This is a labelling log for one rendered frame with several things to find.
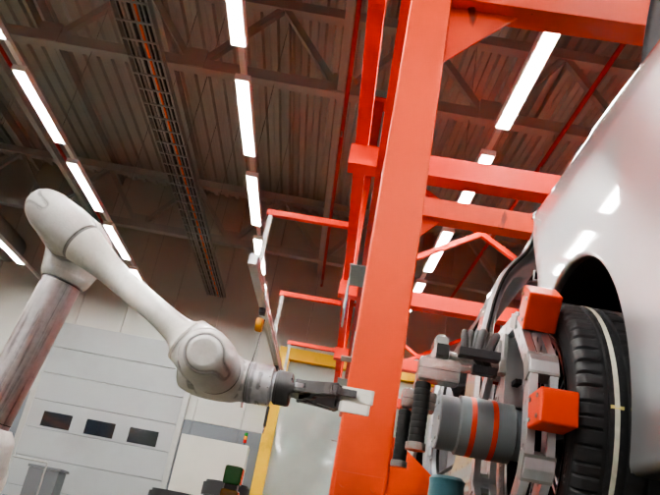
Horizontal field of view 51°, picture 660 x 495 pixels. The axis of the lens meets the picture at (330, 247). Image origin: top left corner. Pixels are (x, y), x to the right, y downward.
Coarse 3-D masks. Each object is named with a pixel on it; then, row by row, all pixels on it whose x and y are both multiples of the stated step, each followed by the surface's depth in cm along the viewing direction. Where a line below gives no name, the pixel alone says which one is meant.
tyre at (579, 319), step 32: (576, 320) 151; (608, 320) 154; (576, 352) 143; (608, 352) 142; (576, 384) 139; (608, 384) 137; (608, 416) 134; (576, 448) 133; (608, 448) 132; (576, 480) 132; (608, 480) 131; (640, 480) 131
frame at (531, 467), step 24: (528, 336) 154; (528, 360) 145; (552, 360) 145; (528, 384) 142; (552, 384) 142; (528, 432) 138; (528, 456) 136; (552, 456) 137; (480, 480) 182; (528, 480) 136; (552, 480) 136
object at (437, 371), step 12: (420, 360) 152; (432, 360) 151; (444, 360) 152; (420, 372) 150; (432, 372) 150; (444, 372) 150; (456, 372) 151; (432, 384) 154; (444, 384) 152; (456, 384) 150
